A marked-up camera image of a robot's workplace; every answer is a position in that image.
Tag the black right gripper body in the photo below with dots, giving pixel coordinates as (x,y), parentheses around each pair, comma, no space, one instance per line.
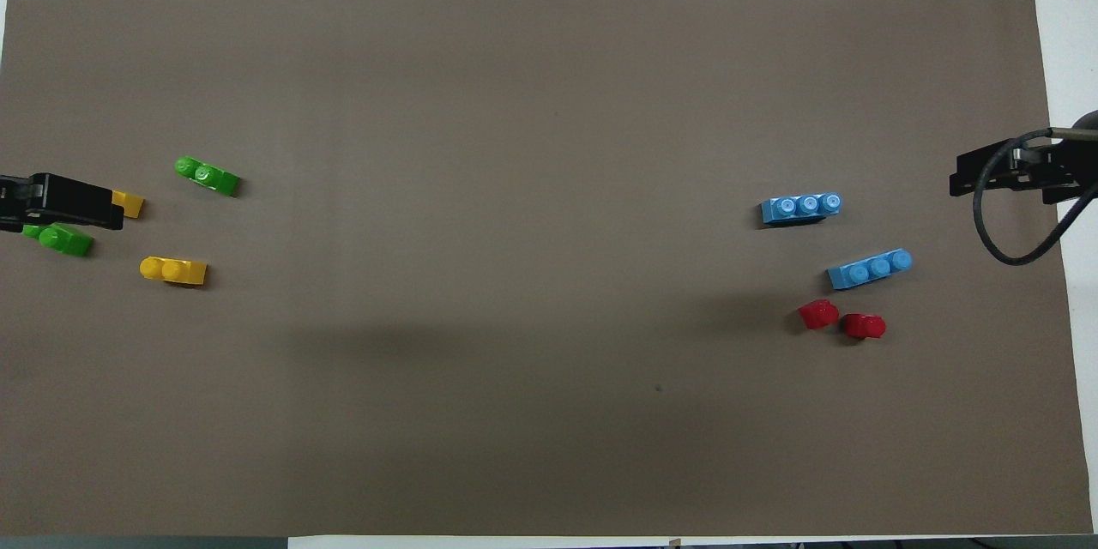
(1064,167)

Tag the green two-stud toy brick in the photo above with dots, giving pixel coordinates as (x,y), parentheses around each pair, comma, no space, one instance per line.
(67,242)
(208,177)

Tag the yellow two-stud toy brick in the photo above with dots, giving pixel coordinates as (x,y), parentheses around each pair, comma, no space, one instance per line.
(174,272)
(131,205)

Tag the blue three-stud toy brick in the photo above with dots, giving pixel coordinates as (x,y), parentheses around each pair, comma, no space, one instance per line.
(869,270)
(802,208)

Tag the red one-stud toy brick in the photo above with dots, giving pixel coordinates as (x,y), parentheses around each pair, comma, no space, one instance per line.
(864,327)
(818,315)

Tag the brown table mat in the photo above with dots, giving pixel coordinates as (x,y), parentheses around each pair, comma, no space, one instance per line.
(549,292)

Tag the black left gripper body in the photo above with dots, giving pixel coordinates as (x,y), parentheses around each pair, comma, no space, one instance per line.
(17,204)

